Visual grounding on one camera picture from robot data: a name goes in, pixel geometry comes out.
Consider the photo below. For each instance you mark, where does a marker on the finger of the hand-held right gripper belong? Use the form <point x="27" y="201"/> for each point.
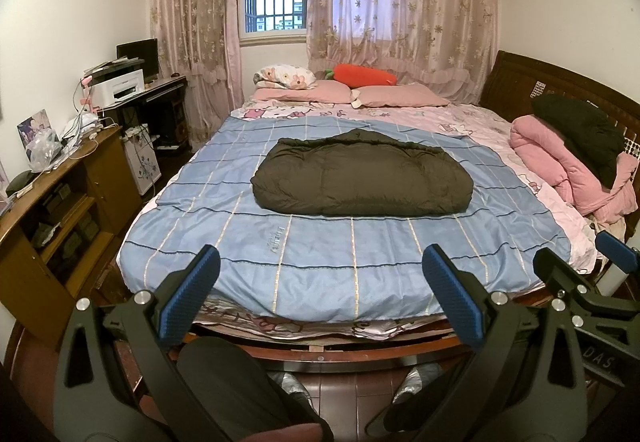
<point x="555" y="269"/>
<point x="617" y="249"/>

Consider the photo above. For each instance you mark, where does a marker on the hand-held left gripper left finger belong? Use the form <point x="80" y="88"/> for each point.
<point x="190" y="292"/>

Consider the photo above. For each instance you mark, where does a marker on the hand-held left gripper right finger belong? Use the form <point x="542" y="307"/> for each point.
<point x="450" y="292"/>

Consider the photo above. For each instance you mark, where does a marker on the olive down jacket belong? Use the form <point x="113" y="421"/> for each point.
<point x="360" y="177"/>

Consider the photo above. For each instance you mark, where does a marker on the person's left hand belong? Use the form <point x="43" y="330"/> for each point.
<point x="280" y="434"/>

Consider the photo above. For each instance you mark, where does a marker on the person's left leg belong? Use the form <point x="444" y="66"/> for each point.
<point x="225" y="382"/>

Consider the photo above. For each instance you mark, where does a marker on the person's leg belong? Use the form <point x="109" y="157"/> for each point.
<point x="430" y="417"/>
<point x="225" y="382"/>

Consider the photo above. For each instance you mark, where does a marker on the pink quilt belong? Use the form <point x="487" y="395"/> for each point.
<point x="565" y="166"/>

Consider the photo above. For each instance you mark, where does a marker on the person's right silver shoe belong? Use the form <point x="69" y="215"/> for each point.
<point x="417" y="384"/>

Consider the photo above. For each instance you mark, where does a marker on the person's silver shoe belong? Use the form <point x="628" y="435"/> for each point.
<point x="295" y="389"/>
<point x="417" y="384"/>

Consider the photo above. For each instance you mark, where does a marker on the blue checked bedspread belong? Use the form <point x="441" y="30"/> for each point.
<point x="350" y="252"/>

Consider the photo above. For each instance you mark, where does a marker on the black garment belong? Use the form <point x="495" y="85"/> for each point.
<point x="585" y="131"/>

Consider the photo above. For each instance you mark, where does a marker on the person's right leg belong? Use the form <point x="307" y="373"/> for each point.
<point x="430" y="417"/>

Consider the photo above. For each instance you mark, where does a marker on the wooden cabinet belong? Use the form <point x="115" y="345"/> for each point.
<point x="107" y="182"/>

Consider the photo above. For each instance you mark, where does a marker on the white floral small cabinet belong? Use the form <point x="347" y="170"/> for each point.
<point x="145" y="161"/>

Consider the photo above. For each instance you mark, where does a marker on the person's left silver shoe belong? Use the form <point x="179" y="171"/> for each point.
<point x="295" y="389"/>

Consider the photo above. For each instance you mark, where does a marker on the wooden headboard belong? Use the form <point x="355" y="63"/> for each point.
<point x="515" y="76"/>

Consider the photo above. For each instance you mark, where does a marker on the pink pillow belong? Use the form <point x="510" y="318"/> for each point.
<point x="400" y="95"/>
<point x="305" y="92"/>

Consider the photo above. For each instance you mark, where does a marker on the clear plastic bag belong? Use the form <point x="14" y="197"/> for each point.
<point x="44" y="149"/>

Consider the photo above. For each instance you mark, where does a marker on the black desk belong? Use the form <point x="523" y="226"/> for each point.
<point x="165" y="89"/>

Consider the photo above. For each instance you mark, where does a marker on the white printer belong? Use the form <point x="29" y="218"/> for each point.
<point x="120" y="89"/>

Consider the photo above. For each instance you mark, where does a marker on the pink desk stand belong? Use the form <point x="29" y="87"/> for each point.
<point x="89" y="94"/>

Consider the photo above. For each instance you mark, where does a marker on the cartoon picture card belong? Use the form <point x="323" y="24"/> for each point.
<point x="35" y="124"/>

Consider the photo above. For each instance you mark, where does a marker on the carrot plush toy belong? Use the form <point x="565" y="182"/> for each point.
<point x="362" y="75"/>

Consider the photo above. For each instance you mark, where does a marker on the floral pillow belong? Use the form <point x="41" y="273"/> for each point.
<point x="285" y="75"/>

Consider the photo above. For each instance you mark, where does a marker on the stack of papers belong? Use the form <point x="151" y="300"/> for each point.
<point x="112" y="65"/>

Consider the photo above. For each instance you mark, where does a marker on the black monitor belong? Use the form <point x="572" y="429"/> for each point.
<point x="140" y="52"/>

